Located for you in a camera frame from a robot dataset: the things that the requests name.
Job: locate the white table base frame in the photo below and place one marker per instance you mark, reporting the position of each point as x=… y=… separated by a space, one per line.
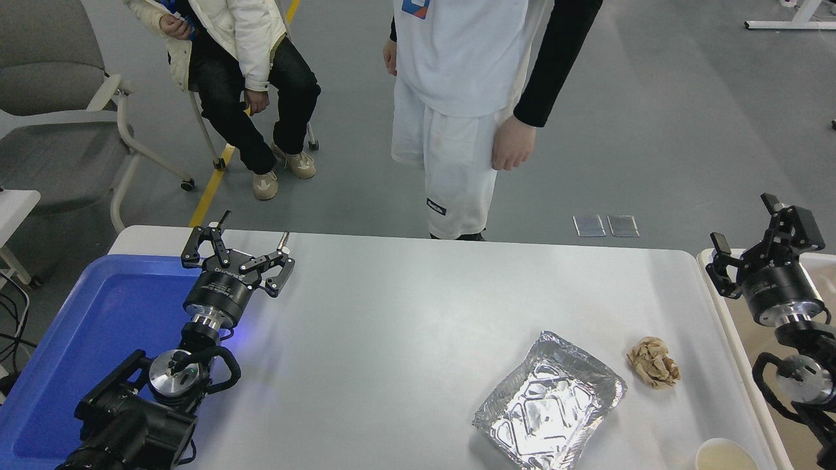
x=790 y=25

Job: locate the white side desk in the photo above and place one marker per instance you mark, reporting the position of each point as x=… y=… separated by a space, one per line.
x=16 y=209

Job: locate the large pale bin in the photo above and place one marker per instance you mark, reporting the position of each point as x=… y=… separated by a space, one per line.
x=743 y=343

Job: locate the person's right hand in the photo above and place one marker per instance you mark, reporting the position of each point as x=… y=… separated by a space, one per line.
x=176 y=27
x=390 y=57

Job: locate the blue plastic tray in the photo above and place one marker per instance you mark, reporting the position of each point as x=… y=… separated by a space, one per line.
x=98 y=313

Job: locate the person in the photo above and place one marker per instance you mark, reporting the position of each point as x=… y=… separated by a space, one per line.
x=457 y=65
x=228 y=26

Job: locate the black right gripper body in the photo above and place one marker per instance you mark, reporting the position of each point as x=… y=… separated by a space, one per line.
x=780 y=290

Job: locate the grey office chair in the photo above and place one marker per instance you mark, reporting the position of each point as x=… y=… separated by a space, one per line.
x=46 y=39

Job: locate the blue phone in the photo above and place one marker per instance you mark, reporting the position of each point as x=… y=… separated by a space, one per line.
x=177 y=8

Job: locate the white paper cup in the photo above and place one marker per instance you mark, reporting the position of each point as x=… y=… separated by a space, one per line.
x=725 y=457

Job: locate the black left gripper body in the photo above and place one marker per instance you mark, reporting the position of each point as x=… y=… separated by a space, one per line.
x=219 y=297

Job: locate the silver foil tray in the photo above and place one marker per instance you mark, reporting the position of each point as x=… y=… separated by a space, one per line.
x=548 y=405

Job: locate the crumpled tan paper ball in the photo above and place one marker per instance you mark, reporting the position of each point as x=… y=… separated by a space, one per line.
x=653 y=362

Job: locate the silver floor plate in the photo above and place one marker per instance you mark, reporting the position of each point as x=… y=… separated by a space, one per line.
x=623 y=226
x=589 y=226

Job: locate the person's left hand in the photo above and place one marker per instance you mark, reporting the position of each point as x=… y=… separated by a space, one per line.
x=513 y=143
x=257 y=102

